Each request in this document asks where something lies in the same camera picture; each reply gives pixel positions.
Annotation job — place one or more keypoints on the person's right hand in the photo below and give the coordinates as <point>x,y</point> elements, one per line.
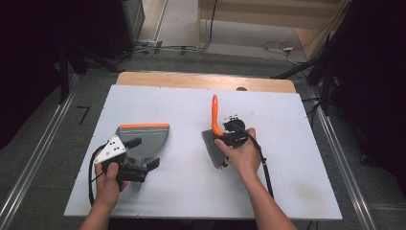
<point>244,159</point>

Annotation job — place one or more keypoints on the aluminium floor rail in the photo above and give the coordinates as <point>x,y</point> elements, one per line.
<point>344,166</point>
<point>38,147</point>

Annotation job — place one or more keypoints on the black curtain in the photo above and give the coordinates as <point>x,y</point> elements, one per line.
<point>376,80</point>
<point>25,64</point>

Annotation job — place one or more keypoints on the grey dustpan with orange edge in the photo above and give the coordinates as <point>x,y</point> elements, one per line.
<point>153,137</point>

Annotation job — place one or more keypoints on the dark grey cabinet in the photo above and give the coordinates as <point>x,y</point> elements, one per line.
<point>127,22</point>

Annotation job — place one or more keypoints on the wooden table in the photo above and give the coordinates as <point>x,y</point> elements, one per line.
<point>191,81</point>

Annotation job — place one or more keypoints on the light wooden cabinet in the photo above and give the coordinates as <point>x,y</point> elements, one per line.
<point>255,12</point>

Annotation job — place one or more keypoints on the black metal stand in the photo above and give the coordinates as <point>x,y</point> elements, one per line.
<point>63,73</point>
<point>325,64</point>

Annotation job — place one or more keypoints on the person's left hand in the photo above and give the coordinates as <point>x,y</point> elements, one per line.
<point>107,188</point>

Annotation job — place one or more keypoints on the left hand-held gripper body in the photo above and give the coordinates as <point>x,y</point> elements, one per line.
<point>111,150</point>

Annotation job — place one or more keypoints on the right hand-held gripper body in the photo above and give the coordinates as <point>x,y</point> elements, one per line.
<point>236,134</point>

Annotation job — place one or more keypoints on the white table board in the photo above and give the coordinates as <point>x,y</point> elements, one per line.
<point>191,191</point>

